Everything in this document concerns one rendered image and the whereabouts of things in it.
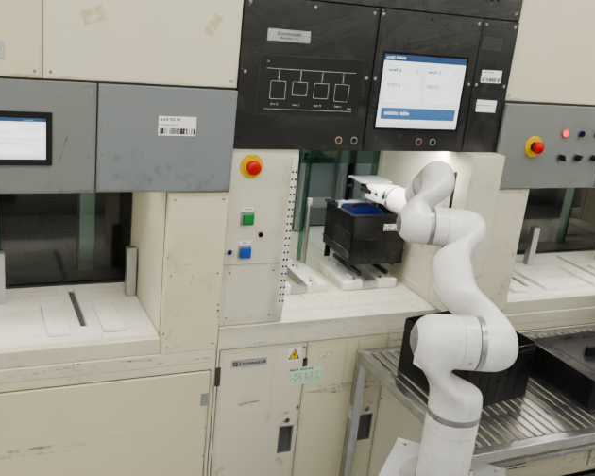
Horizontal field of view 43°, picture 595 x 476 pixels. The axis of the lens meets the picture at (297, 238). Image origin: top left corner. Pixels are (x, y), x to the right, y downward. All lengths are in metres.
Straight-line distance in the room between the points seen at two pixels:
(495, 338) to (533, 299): 1.15
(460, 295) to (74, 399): 1.10
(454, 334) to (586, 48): 1.30
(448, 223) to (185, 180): 0.69
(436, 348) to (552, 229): 1.82
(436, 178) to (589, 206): 1.57
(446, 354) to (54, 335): 1.10
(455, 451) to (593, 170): 1.32
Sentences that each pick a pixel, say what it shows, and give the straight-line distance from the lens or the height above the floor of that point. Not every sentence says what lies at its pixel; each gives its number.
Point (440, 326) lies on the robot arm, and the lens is 1.68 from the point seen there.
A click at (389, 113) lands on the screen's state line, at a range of 2.27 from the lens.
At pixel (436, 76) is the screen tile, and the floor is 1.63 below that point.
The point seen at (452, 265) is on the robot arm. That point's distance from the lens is 1.84.
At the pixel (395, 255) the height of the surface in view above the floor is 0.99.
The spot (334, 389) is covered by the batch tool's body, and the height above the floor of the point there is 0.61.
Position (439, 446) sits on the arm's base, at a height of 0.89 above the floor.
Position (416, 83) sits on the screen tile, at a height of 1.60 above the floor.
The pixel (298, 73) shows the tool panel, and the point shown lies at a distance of 2.11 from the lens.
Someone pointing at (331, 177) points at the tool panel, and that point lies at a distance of 3.26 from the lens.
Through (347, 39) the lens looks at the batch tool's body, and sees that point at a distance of 2.16.
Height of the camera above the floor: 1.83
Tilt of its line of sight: 18 degrees down
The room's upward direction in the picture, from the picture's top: 6 degrees clockwise
